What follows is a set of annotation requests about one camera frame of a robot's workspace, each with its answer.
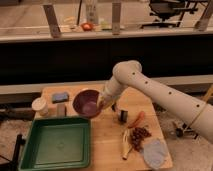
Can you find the right grey shelf bracket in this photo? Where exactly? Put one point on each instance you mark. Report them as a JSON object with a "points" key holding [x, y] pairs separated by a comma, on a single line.
{"points": [[202, 23]]}

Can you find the red round object on shelf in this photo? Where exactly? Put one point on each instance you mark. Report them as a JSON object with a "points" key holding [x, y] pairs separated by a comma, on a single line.
{"points": [[87, 26]]}

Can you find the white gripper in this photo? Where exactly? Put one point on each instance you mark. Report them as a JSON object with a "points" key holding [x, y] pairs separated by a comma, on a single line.
{"points": [[106, 99]]}

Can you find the orange carrot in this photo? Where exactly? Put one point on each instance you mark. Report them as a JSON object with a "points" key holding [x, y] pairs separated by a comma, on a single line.
{"points": [[138, 119]]}

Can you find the grey blue cloth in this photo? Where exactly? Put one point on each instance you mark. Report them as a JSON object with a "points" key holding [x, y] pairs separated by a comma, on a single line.
{"points": [[155, 153]]}

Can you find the clear bottle on shelf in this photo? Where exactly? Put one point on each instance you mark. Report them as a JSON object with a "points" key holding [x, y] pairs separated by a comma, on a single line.
{"points": [[92, 11]]}

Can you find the green plastic tray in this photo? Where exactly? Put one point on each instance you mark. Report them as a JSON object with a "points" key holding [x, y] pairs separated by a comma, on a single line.
{"points": [[57, 144]]}

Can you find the left grey shelf bracket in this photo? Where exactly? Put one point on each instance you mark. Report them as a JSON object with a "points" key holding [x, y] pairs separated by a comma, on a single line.
{"points": [[52, 20]]}

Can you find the black office chair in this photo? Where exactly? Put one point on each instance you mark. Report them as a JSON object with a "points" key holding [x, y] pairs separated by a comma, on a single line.
{"points": [[170, 13]]}

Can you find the small black and silver can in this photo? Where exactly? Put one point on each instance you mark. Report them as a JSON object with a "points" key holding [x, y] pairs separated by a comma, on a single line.
{"points": [[123, 116]]}

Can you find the purple bowl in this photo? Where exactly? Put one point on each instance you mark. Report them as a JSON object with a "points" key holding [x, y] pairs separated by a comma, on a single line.
{"points": [[85, 103]]}

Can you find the yellow banana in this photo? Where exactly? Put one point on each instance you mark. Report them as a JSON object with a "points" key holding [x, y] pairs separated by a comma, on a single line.
{"points": [[126, 145]]}

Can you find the grey shelf bracket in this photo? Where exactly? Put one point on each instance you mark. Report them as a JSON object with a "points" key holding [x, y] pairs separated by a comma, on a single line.
{"points": [[52, 20], [202, 23], [116, 13]]}

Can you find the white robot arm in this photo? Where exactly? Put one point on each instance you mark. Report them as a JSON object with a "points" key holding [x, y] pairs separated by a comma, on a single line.
{"points": [[194, 112]]}

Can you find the middle grey shelf bracket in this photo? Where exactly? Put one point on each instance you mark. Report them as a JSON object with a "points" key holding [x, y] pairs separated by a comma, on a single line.
{"points": [[116, 13]]}

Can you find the bunch of red grapes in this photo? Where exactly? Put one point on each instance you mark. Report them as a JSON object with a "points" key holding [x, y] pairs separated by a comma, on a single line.
{"points": [[137, 135]]}

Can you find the small tan block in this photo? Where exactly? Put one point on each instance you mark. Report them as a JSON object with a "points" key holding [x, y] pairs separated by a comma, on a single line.
{"points": [[61, 109]]}

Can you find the blue sponge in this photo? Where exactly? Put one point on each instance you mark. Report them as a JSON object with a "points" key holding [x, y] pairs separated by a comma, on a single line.
{"points": [[60, 97]]}

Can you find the white cup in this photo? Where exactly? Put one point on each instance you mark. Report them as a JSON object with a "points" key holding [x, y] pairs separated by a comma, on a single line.
{"points": [[40, 106]]}

